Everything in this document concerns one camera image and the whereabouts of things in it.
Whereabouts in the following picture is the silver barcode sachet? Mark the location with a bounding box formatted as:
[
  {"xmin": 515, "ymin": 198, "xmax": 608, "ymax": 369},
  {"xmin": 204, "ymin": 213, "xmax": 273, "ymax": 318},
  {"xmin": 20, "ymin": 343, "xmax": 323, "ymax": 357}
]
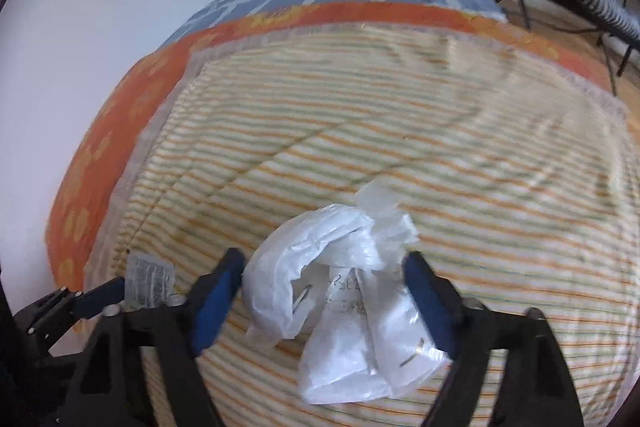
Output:
[{"xmin": 125, "ymin": 251, "xmax": 175, "ymax": 310}]

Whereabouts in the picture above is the yellow striped towel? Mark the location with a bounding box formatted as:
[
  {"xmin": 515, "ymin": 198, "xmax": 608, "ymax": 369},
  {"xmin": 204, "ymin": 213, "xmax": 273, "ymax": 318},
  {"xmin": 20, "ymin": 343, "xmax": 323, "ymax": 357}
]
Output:
[{"xmin": 110, "ymin": 27, "xmax": 639, "ymax": 426}]

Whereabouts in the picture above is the orange floral bedsheet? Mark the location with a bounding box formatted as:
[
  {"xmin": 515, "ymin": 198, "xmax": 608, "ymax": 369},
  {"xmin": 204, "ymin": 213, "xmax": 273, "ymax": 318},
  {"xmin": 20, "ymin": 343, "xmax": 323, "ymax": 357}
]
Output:
[{"xmin": 44, "ymin": 1, "xmax": 613, "ymax": 289}]

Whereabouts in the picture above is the white plastic bag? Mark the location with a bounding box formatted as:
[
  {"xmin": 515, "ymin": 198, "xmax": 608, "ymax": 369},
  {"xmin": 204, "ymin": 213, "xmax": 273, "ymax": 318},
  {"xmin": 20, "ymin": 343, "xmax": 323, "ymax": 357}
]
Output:
[{"xmin": 242, "ymin": 181, "xmax": 447, "ymax": 404}]

